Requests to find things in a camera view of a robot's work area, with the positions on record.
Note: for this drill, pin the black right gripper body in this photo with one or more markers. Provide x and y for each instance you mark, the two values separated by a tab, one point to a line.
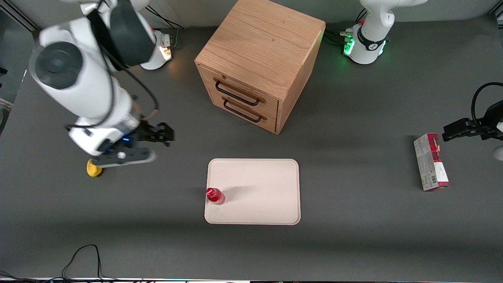
147	133

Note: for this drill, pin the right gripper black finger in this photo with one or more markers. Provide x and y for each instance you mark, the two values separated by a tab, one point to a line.
166	131
166	143

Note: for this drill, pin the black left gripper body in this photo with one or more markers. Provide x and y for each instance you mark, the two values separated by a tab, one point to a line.
488	126

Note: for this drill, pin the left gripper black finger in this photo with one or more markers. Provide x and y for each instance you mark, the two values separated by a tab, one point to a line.
456	131
469	122

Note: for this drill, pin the red coke bottle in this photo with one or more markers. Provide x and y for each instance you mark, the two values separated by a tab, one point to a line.
216	196

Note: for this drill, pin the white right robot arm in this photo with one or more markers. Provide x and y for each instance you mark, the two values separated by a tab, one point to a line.
86	86

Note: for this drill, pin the beige rectangular tray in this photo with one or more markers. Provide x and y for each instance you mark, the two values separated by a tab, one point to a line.
259	192

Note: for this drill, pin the grey and red carton box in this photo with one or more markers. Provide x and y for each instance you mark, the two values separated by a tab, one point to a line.
428	165

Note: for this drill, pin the wooden drawer front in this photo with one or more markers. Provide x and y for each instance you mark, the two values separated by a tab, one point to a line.
267	108
220	103

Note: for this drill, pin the yellow lemon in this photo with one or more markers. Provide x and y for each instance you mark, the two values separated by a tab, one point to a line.
93	171

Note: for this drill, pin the wooden drawer cabinet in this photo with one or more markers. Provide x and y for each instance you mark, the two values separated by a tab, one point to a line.
261	43

